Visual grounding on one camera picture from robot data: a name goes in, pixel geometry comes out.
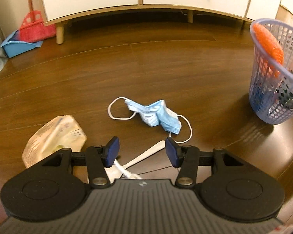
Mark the blue dustpan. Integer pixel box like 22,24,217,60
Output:
0,30,43,58

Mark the beige snack bag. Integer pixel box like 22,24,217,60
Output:
21,115,87,168

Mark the clear plastic water bottle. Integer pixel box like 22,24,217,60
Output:
277,70,293,110

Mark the beige pedal trash bin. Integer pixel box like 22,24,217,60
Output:
276,5,293,25

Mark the white toothbrush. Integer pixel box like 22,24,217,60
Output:
113,160,142,180

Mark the red broom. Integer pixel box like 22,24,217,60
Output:
19,0,56,43

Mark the blue surgical face mask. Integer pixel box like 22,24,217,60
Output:
107,97,193,144

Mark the white plastic spoon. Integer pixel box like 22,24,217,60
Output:
105,141,165,183

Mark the blue white milk carton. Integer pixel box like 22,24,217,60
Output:
249,83,274,113

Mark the lavender plastic waste basket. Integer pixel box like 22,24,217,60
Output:
249,19,293,125

